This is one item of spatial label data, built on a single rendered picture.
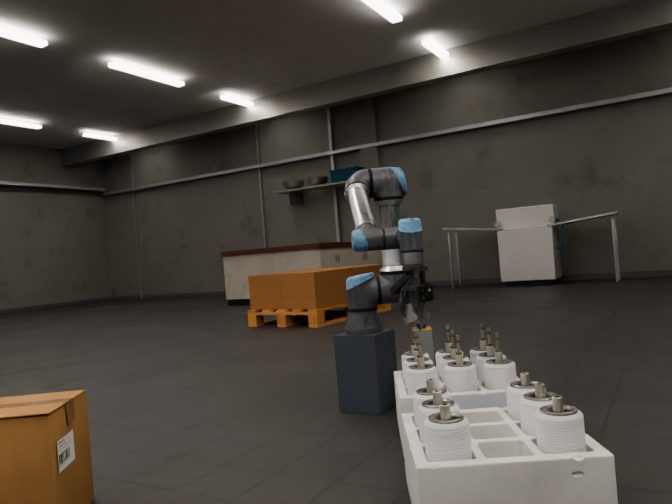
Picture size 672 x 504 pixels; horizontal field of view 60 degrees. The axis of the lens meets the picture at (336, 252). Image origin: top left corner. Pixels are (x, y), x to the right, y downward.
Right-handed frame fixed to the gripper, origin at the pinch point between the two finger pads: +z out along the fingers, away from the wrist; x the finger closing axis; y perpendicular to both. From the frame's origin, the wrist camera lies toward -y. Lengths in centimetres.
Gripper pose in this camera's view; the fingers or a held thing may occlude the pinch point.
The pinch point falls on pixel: (413, 327)
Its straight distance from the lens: 192.1
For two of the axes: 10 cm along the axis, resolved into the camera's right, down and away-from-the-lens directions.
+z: 0.8, 10.0, -0.1
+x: 8.6, -0.6, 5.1
